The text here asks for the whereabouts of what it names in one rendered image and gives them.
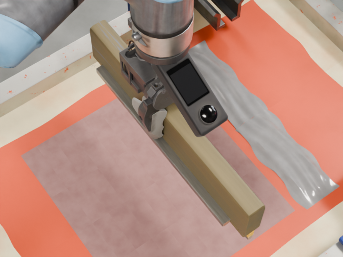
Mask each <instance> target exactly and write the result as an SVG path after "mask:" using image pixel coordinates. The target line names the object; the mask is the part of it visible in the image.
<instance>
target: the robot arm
mask: <svg viewBox="0 0 343 257"><path fill-rule="evenodd" d="M83 1H84V0H0V67H2V68H14V67H16V66H17V65H19V64H20V63H21V62H22V61H23V60H24V59H25V58H26V57H27V56H28V55H29V54H31V53H32V52H33V51H34V50H35V49H37V48H40V47H41V46H42V45H43V41H44V40H45V39H46V38H47V37H48V36H49V35H50V34H51V33H52V32H53V31H54V30H55V29H56V28H57V27H58V26H59V25H60V24H61V23H62V22H63V21H64V20H65V19H66V18H67V17H68V16H69V15H70V14H71V13H72V12H73V11H74V10H75V9H76V8H77V7H78V6H79V5H80V4H81V3H82V2H83ZM125 1H126V2H128V3H129V4H130V13H131V17H129V18H128V26H129V27H130V28H131V29H132V36H131V37H132V39H133V40H131V41H129V45H128V47H127V48H126V49H124V50H122V51H120V52H119V59H120V69H121V75H122V76H123V77H124V78H125V79H126V81H127V82H128V83H129V84H130V85H131V86H132V87H133V88H134V90H135V91H136V92H137V93H140V92H143V94H144V96H143V98H142V101H140V100H138V99H137V98H135V97H134V98H133V99H132V105H133V108H134V109H135V111H136V112H137V114H138V115H139V118H140V120H141V121H142V123H143V126H144V128H145V130H146V132H147V133H148V134H149V135H150V137H152V138H154V139H158V138H161V137H162V136H163V135H164V134H163V133H162V130H163V128H164V126H163V121H164V119H165V117H166V115H167V111H166V109H165V108H166V107H167V106H169V105H171V104H172V103H175V104H176V106H177V108H178V109H179V111H180V112H181V114H182V116H183V117H184V119H185V120H186V122H187V123H188V125H189V127H190V128H191V130H192V131H193V133H194V135H195V136H196V137H202V136H205V135H206V134H208V133H209V132H211V131H212V130H214V129H215V128H217V127H218V126H220V125H221V124H223V123H224V122H226V121H227V120H228V115H227V113H226V112H225V110H224V108H223V107H222V105H221V104H220V102H219V101H218V99H217V98H216V96H215V94H214V93H213V91H212V90H211V88H210V86H209V85H208V83H207V82H206V80H205V78H204V77H203V75H202V74H201V72H200V70H199V69H198V67H197V66H196V64H195V62H194V61H193V59H192V57H191V56H190V54H189V53H188V51H189V49H190V43H191V41H192V36H193V20H194V12H193V7H194V0H125ZM131 42H132V43H131ZM134 47H135V48H134ZM132 48H134V49H132ZM129 50H130V51H129ZM124 69H125V70H124Z"/></svg>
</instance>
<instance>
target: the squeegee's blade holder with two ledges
mask: <svg viewBox="0 0 343 257"><path fill-rule="evenodd" d="M96 72H97V74H98V75H99V76H100V78H101V79H102V80H103V81H104V82H105V84H106V85H107V86H108V87H109V89H110V90H111V91H112V92H113V93H114V95H115V96H116V97H117V98H118V100H119V101H120V102H121V103H122V104H123V106H124V107H125V108H126V109H127V110H128V112H129V113H130V114H131V115H132V117H133V118H134V119H135V120H136V121H137V123H138V124H139V125H140V126H141V128H142V129H143V130H144V131H145V133H146V134H147V135H148V136H149V137H150V135H149V134H148V133H147V132H146V130H145V128H144V126H143V123H142V121H141V120H140V118H139V115H138V114H137V112H136V111H135V109H134V108H133V105H132V100H131V99H130V97H129V96H128V95H127V94H126V93H125V91H124V90H123V89H122V87H121V86H120V85H119V84H118V83H117V81H116V80H115V79H114V78H113V77H112V75H111V74H110V73H109V72H108V70H107V69H106V68H105V67H104V66H103V65H101V66H100V67H98V68H97V69H96ZM150 139H151V140H152V141H153V142H154V143H155V145H156V146H157V147H158V148H159V150H160V151H161V152H162V153H163V154H164V156H165V157H166V158H167V159H168V161H169V162H170V163H171V164H172V165H173V167H174V168H175V169H176V170H177V172H178V173H179V174H180V175H181V176H182V178H183V179H184V180H185V181H186V183H187V184H188V185H189V186H190V187H191V189H192V190H193V191H194V193H195V194H196V195H197V196H198V198H199V199H200V200H201V201H202V202H203V204H204V205H205V206H206V207H207V209H208V210H209V211H210V212H211V214H212V215H213V216H214V217H215V218H216V220H217V221H218V222H219V223H220V224H221V226H225V225H227V224H228V223H229V222H230V218H229V217H228V216H227V214H226V213H225V212H224V211H223V210H222V208H221V207H220V206H219V205H218V204H217V202H216V201H215V200H214V199H213V198H212V196H211V195H210V194H209V193H208V192H207V190H206V189H205V188H204V187H203V185H202V184H201V183H200V182H199V181H198V179H197V178H196V177H195V176H194V175H193V174H192V172H191V171H190V170H189V169H188V167H187V166H186V165H185V164H184V163H183V161H182V160H181V159H180V158H179V157H178V155H177V154H176V153H175V152H174V151H173V149H172V148H171V147H170V146H169V144H168V143H167V142H166V141H165V140H164V139H163V137H161V138H158V139H154V138H152V137H150Z"/></svg>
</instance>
